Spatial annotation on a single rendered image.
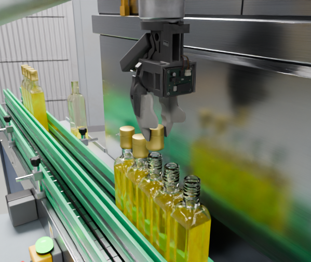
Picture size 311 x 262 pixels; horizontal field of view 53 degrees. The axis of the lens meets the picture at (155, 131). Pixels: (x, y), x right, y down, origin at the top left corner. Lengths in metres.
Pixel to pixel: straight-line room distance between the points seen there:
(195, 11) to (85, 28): 3.07
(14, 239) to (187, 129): 0.66
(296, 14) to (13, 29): 3.39
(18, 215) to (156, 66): 0.77
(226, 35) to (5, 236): 0.88
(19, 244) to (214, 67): 0.78
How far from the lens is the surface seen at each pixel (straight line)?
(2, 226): 1.18
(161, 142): 0.60
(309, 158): 0.53
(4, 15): 0.30
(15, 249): 1.07
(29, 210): 1.13
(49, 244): 0.90
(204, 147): 0.69
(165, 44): 0.51
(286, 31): 0.53
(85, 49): 3.76
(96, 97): 3.86
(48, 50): 3.72
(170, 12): 0.51
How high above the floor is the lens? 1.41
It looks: 21 degrees down
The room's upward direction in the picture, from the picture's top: straight up
